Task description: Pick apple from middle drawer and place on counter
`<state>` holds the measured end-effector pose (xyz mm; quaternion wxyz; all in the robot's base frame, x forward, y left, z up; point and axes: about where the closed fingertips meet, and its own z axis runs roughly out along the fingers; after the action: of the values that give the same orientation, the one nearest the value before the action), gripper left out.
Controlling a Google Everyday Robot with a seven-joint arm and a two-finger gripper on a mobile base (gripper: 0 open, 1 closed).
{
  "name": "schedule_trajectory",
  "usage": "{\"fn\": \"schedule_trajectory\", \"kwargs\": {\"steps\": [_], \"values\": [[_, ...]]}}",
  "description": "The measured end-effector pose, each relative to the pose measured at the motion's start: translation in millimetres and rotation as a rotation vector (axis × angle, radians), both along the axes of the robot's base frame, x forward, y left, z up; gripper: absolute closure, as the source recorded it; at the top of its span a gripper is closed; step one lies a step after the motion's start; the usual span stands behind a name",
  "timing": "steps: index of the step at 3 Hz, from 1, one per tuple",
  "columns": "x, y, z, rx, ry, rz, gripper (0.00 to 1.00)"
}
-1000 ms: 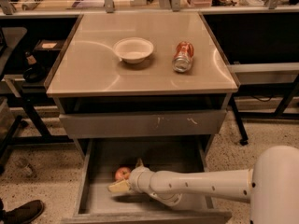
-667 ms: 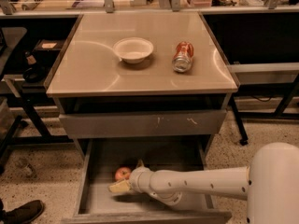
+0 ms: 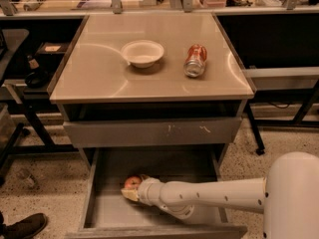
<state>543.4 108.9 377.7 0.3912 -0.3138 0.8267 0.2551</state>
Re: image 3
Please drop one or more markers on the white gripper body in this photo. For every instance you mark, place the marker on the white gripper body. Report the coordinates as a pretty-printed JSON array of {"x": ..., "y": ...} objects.
[{"x": 145, "y": 190}]

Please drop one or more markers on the red apple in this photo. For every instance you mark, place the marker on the red apple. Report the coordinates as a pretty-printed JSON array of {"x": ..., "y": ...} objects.
[{"x": 133, "y": 182}]

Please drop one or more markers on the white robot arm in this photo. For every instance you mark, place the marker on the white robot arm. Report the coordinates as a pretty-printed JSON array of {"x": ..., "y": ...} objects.
[{"x": 287, "y": 196}]

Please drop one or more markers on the open grey middle drawer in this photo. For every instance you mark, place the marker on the open grey middle drawer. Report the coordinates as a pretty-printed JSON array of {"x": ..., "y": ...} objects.
[{"x": 109, "y": 215}]

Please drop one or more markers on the closed grey top drawer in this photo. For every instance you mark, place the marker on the closed grey top drawer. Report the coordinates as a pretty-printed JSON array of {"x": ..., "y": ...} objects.
[{"x": 151, "y": 132}]

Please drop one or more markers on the grey drawer cabinet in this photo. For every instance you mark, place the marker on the grey drawer cabinet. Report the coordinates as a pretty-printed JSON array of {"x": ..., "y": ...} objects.
[{"x": 95, "y": 82}]

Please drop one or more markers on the dark shoe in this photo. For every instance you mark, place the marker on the dark shoe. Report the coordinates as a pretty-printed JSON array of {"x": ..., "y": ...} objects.
[{"x": 26, "y": 228}]

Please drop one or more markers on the orange soda can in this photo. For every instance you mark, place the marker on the orange soda can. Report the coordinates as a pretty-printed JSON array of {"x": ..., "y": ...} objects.
[{"x": 194, "y": 64}]

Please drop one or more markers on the white paper bowl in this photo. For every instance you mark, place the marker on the white paper bowl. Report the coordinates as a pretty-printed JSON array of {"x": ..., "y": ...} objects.
[{"x": 142, "y": 53}]

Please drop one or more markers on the black round object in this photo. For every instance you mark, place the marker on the black round object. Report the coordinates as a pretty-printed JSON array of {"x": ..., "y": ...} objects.
[{"x": 37, "y": 79}]

